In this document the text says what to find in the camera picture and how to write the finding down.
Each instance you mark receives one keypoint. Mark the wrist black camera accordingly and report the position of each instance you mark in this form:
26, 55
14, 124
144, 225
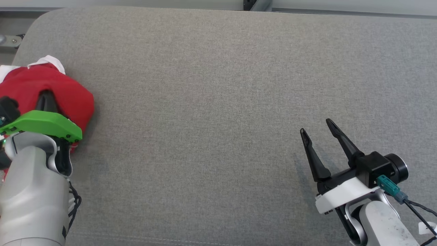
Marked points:
8, 107
374, 167

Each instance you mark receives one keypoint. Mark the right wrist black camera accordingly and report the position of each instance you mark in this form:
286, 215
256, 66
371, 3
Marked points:
374, 167

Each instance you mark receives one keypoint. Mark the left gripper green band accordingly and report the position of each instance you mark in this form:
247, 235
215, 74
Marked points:
44, 123

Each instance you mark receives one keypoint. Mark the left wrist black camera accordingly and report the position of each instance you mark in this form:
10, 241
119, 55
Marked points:
8, 107

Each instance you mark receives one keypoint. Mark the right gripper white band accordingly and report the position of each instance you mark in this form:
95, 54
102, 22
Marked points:
344, 196

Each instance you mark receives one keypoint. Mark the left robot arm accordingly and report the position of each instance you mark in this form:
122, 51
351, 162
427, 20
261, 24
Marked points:
30, 198

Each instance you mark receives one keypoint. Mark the right wrist teal connector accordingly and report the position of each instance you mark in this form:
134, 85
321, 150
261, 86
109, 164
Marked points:
389, 187

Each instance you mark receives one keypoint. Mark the grey metal strut with bracket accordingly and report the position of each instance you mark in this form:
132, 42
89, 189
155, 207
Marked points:
12, 40

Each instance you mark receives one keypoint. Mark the red shirt with striped cuffs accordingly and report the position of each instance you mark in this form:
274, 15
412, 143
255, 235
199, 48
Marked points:
68, 95

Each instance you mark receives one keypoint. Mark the grey metal frame post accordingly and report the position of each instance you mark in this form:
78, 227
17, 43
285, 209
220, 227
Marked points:
256, 5

